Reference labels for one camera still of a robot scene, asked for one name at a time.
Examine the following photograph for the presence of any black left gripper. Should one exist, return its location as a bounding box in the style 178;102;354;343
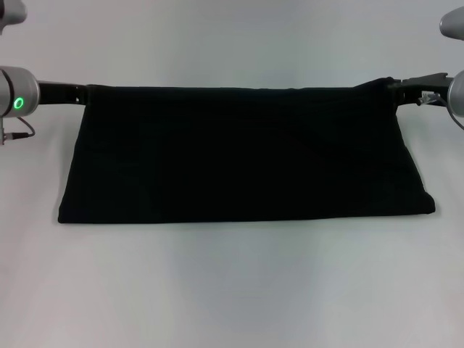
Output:
37;80;96;107

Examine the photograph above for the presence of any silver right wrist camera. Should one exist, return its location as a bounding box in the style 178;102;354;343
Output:
439;8;464;40

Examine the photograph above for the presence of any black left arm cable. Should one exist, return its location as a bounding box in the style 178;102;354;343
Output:
0;115;36;146

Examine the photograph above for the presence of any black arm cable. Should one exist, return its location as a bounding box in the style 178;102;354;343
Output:
0;115;36;146
416;91;464;132

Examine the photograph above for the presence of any black shirt with FREE print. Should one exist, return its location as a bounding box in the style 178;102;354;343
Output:
57;75;436;225

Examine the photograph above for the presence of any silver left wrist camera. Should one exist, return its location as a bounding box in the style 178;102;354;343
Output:
0;0;29;36

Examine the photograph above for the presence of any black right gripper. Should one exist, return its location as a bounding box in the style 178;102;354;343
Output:
385;72;452;109

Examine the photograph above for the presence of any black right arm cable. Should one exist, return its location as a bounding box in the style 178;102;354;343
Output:
416;91;464;132

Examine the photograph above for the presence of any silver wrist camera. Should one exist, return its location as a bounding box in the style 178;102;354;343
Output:
0;0;29;36
439;8;464;40

